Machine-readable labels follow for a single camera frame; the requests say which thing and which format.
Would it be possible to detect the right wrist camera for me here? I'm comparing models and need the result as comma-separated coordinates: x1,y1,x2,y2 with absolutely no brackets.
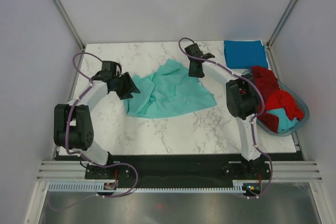
185,43,215,59

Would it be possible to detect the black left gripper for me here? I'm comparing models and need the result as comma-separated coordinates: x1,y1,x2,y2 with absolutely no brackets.
111,72,140,101

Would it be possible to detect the folded blue t shirt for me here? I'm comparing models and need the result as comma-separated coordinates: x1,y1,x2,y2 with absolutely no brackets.
224,40,268,69

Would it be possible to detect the white slotted cable duct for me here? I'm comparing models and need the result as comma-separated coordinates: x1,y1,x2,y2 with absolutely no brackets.
48,181,261,194

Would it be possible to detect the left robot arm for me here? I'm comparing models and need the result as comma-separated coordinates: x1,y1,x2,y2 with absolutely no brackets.
54,71,140,178

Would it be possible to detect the aluminium frame rail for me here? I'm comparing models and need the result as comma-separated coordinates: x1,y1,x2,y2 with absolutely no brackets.
37,161,322,183

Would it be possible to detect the red t shirts pile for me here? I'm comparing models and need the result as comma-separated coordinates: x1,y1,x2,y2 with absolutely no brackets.
251,66,304,133

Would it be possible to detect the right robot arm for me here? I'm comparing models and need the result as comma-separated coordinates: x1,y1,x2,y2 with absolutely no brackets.
188,59,262,179

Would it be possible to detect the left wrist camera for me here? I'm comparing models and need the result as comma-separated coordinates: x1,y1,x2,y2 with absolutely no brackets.
100,61,122,77

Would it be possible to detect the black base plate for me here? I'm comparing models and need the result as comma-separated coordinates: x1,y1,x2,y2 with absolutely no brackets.
56,152,303,189

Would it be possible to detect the teal t shirt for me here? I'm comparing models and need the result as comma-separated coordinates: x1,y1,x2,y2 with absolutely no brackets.
267,108,299,133
124,59,217,119

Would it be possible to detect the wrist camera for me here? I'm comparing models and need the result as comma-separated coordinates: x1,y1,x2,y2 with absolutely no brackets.
100,61,122,77
185,43,215,59

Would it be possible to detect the translucent blue plastic basket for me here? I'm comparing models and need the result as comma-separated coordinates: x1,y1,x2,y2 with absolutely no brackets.
246,66,309,136

